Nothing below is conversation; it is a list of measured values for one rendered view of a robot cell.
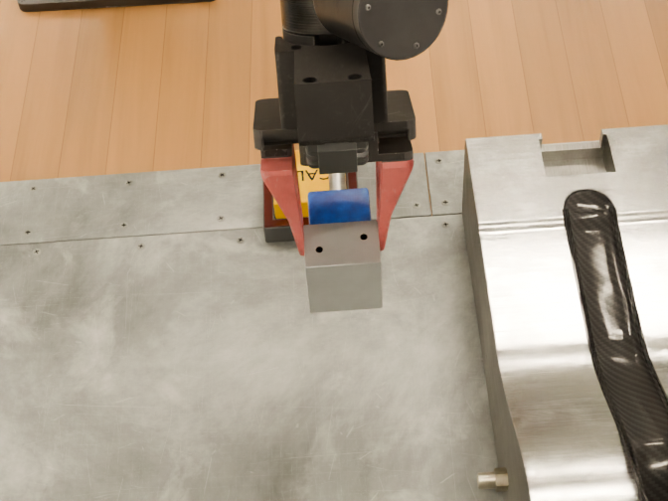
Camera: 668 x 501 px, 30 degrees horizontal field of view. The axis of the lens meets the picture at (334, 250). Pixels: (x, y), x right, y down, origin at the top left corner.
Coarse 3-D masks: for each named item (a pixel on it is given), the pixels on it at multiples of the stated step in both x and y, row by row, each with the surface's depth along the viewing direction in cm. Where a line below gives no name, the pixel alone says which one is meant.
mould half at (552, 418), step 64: (640, 128) 97; (512, 192) 94; (640, 192) 93; (512, 256) 90; (640, 256) 90; (512, 320) 87; (576, 320) 87; (640, 320) 87; (512, 384) 83; (576, 384) 83; (512, 448) 80; (576, 448) 76
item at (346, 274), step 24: (312, 192) 87; (336, 192) 87; (360, 192) 87; (312, 216) 86; (336, 216) 86; (360, 216) 86; (312, 240) 83; (336, 240) 83; (360, 240) 83; (312, 264) 82; (336, 264) 82; (360, 264) 82; (312, 288) 84; (336, 288) 84; (360, 288) 84; (312, 312) 86
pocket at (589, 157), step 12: (600, 132) 98; (540, 144) 97; (564, 144) 98; (576, 144) 98; (588, 144) 98; (600, 144) 98; (552, 156) 99; (564, 156) 99; (576, 156) 99; (588, 156) 99; (600, 156) 99; (552, 168) 98; (564, 168) 98; (576, 168) 98; (588, 168) 98; (600, 168) 98; (612, 168) 95
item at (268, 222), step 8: (352, 176) 105; (264, 184) 105; (352, 184) 104; (264, 192) 104; (264, 200) 104; (264, 208) 103; (264, 216) 103; (264, 224) 102; (272, 224) 102; (280, 224) 102; (288, 224) 102; (304, 224) 102
